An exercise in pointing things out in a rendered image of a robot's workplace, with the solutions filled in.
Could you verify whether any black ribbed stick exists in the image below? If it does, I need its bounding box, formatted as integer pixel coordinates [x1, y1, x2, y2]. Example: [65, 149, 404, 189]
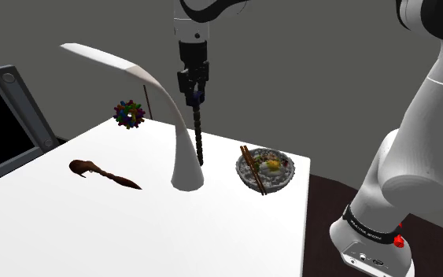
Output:
[191, 90, 205, 167]

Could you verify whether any thin brown rod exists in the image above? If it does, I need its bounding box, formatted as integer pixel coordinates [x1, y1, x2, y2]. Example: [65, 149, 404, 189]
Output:
[142, 84, 153, 120]

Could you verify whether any brown carved wooden spoon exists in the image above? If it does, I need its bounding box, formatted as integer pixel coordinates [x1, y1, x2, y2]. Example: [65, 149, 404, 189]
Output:
[68, 159, 143, 191]

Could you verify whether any brown chopstick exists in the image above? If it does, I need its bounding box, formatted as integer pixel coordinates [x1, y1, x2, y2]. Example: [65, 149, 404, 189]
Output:
[239, 146, 265, 196]
[242, 145, 268, 195]

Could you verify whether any multicoloured knobbly ball toy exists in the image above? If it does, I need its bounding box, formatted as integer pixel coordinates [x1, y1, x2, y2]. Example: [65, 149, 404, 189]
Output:
[113, 100, 146, 130]

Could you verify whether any white table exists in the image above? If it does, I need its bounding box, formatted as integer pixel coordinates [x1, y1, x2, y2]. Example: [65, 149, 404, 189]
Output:
[0, 116, 311, 277]

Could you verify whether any white desk lamp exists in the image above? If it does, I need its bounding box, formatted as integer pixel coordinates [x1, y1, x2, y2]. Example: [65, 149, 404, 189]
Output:
[59, 42, 205, 192]

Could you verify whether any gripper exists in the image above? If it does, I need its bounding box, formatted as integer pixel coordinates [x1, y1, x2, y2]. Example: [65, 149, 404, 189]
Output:
[177, 39, 210, 105]

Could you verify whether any grey bowl of rice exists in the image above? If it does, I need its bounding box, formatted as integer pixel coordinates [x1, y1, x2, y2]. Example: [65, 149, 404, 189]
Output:
[235, 147, 296, 191]

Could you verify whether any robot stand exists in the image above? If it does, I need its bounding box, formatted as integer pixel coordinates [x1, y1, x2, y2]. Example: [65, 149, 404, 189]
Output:
[301, 173, 443, 277]

